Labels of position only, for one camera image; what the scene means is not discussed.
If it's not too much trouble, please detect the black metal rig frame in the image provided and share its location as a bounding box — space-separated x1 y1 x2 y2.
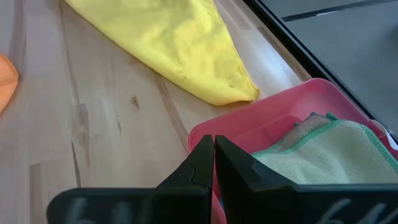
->
241 0 398 141

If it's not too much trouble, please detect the white card towel tag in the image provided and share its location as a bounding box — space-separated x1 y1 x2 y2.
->
370 119 398 151

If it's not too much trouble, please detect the pink plastic tray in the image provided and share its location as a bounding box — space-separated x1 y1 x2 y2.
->
187 77 398 224

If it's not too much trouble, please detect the orange microfiber towel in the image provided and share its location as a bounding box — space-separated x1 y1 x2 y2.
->
0 54 20 114

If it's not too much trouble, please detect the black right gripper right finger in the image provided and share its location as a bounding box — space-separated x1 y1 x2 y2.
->
214 135 398 224

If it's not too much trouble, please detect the yellow microfiber towel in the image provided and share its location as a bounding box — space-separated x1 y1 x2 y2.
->
63 0 261 107

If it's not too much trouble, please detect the green microfiber towel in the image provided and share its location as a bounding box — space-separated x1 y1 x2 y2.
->
251 111 398 186

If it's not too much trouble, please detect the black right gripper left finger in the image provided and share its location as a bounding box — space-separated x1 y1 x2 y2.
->
46 134 215 224

